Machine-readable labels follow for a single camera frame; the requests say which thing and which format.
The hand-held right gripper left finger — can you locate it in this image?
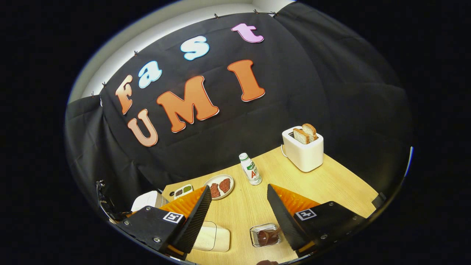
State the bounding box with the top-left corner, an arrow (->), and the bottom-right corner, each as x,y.
118,185 -> 213,261

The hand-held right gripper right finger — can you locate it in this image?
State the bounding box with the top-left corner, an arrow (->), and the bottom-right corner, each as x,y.
267,184 -> 368,258

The brown wooden spoon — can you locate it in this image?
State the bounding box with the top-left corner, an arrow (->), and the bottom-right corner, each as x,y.
257,229 -> 280,246

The white rice cooker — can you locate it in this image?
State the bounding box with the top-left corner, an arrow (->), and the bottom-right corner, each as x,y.
131,190 -> 168,212

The clear wire chopstick holder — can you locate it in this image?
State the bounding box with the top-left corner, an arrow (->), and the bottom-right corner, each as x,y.
249,223 -> 282,248

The white divided sauce dish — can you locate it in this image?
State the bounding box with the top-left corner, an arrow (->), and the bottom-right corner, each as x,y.
173,184 -> 194,200

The white round plate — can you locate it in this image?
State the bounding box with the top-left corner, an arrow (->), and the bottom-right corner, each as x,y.
203,174 -> 235,200

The white drink bottle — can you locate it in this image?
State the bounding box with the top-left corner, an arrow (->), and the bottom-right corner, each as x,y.
239,153 -> 262,186

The white toaster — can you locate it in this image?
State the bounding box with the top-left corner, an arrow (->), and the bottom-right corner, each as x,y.
282,126 -> 324,173

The toast bread slice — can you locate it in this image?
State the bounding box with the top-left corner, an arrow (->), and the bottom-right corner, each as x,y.
302,123 -> 318,142
293,128 -> 310,145

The black backdrop cloth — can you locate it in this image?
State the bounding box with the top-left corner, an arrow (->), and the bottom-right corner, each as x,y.
64,2 -> 414,221

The dark table edge bracket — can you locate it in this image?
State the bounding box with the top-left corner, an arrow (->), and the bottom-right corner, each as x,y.
371,191 -> 387,209

